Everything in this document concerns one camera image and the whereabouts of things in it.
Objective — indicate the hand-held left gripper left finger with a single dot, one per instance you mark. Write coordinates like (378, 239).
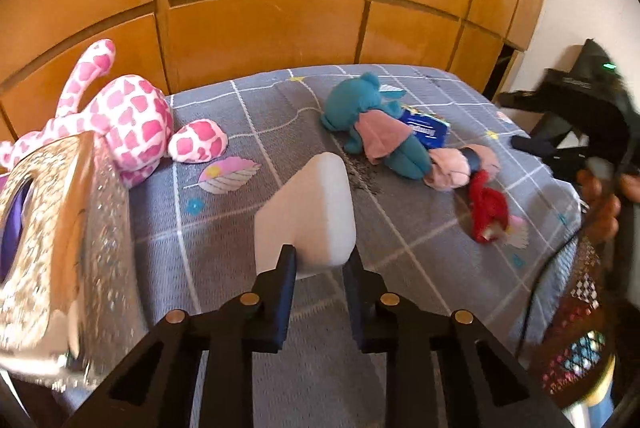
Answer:
(280, 303)

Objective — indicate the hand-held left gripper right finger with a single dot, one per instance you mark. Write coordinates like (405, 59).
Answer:
(357, 308)

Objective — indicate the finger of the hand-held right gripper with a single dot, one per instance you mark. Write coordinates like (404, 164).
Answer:
(522, 101)
(532, 147)

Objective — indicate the satin hair scrunchie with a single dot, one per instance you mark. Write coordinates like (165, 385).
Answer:
(450, 168)

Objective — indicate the white sponge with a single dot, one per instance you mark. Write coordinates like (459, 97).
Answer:
(310, 208)

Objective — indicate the person's right hand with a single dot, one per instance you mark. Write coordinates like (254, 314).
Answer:
(600, 208)

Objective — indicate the grey plaid bed sheet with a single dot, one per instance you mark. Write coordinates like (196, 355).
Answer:
(225, 218)

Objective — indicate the blue tissue packet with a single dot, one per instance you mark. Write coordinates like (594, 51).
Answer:
(425, 128)

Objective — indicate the blue plush toy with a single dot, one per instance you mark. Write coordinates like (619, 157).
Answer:
(350, 103)

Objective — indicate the person's patterned clothing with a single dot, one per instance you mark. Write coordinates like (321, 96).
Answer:
(575, 333)

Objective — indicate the ornate gold tissue box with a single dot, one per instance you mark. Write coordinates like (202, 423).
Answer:
(95, 233)

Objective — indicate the pink spotted giraffe plush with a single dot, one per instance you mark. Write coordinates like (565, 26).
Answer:
(130, 118)

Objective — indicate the wooden wardrobe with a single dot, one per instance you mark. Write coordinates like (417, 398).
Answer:
(275, 33)

